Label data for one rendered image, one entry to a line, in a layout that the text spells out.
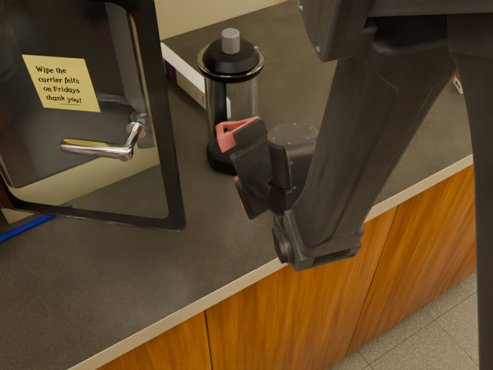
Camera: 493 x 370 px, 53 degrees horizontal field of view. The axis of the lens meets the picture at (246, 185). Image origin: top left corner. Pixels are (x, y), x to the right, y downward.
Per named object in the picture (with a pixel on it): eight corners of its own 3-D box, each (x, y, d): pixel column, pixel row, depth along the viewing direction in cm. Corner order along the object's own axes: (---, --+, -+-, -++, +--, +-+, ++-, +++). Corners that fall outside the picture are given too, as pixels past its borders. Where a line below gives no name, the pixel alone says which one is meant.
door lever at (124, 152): (78, 130, 64) (72, 114, 63) (148, 137, 63) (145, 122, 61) (61, 158, 61) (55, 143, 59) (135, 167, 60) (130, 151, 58)
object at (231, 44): (195, 59, 83) (192, 23, 78) (246, 48, 85) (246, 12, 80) (214, 90, 77) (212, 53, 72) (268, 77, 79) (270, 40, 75)
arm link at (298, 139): (284, 271, 54) (358, 252, 55) (273, 183, 48) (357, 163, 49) (257, 211, 64) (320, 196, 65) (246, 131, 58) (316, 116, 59)
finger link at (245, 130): (234, 100, 72) (268, 120, 64) (247, 141, 76) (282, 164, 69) (194, 122, 70) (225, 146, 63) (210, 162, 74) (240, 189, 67)
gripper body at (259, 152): (266, 131, 66) (298, 150, 61) (284, 188, 72) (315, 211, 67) (226, 154, 65) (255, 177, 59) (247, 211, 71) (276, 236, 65)
